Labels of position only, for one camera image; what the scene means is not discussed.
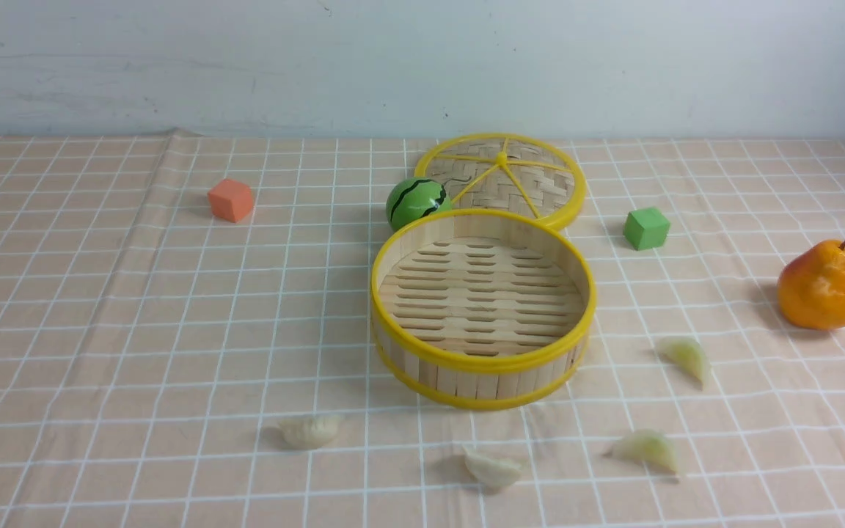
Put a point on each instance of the white dumpling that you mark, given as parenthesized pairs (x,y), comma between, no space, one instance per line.
(490,470)
(310,432)

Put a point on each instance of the green watermelon ball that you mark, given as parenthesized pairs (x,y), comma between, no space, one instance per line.
(414,199)

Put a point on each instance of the checkered beige tablecloth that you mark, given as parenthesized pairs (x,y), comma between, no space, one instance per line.
(148,350)

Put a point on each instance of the orange yellow toy pear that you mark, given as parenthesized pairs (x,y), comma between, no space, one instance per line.
(811,288)

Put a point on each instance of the woven bamboo steamer lid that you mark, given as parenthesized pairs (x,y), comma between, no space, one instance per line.
(508,172)

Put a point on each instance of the bamboo steamer tray yellow rim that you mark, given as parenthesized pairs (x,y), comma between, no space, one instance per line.
(481,309)

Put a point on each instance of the orange cube block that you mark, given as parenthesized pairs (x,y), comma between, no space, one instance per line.
(231,200)

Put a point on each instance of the pale green dumpling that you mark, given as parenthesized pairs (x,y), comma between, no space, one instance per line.
(688,355)
(647,446)

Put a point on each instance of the green cube block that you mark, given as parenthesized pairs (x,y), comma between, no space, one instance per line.
(646,228)

